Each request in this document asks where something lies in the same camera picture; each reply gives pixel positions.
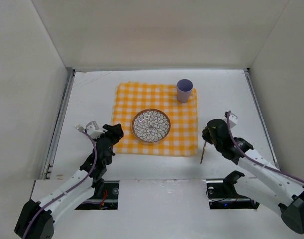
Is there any copper spoon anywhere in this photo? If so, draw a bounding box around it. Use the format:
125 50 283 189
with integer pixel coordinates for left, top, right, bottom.
200 141 207 164

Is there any aluminium rail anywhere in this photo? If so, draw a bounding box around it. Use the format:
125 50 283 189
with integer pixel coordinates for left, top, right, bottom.
244 68 274 153
38 67 76 179

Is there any floral patterned plate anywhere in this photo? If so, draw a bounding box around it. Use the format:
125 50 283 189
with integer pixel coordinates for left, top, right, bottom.
131 108 171 144

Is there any yellow checkered cloth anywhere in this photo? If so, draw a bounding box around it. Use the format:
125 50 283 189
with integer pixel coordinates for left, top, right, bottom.
112 82 199 157

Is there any silver copper fork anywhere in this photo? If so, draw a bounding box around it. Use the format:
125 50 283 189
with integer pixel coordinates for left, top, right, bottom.
74 124 84 132

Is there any left aluminium rail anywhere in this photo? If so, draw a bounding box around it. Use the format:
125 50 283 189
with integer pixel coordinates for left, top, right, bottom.
38 67 76 179

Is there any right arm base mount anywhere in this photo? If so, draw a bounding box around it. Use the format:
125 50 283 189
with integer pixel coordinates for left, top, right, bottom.
206 171 260 210

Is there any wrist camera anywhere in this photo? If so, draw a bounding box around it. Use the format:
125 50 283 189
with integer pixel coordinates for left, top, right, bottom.
224 112 238 129
85 121 104 140

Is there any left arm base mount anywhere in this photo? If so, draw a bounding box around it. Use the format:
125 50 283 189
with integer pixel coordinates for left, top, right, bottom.
75 181 120 210

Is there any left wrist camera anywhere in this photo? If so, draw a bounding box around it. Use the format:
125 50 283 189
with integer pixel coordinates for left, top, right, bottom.
85 121 104 140

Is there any right aluminium rail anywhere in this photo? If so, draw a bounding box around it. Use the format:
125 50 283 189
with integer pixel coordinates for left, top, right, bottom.
244 68 274 153

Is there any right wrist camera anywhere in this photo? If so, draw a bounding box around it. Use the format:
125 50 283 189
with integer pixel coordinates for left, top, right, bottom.
224 112 238 129

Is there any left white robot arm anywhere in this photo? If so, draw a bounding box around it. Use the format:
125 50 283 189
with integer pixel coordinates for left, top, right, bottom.
14 124 124 239

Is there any lilac cup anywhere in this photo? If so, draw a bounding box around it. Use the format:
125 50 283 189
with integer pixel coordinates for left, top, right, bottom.
176 79 194 103

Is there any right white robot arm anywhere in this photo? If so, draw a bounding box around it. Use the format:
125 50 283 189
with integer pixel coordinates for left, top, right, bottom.
202 119 304 234

